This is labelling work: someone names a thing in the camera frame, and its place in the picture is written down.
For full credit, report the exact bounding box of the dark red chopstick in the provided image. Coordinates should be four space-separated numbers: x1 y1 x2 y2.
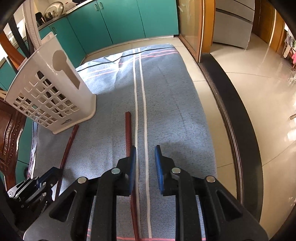
55 125 79 199

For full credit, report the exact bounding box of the glass sliding door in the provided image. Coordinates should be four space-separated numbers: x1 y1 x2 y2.
177 0 216 63

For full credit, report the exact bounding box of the red-brown chopstick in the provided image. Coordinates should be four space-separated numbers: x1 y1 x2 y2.
125 111 140 241

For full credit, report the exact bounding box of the silver refrigerator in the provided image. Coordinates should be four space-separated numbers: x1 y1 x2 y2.
213 0 255 49

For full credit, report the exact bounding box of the blue striped cloth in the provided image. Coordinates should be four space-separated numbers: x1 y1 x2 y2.
28 43 218 241

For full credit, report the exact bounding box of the carved wooden chair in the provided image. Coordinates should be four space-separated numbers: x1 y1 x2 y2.
0 29 28 190

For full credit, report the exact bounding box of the grey plastic utensil basket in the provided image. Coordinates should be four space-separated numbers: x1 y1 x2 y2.
4 33 96 134

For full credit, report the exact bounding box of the black and cream chopstick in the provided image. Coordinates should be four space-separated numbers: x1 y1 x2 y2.
9 16 30 58

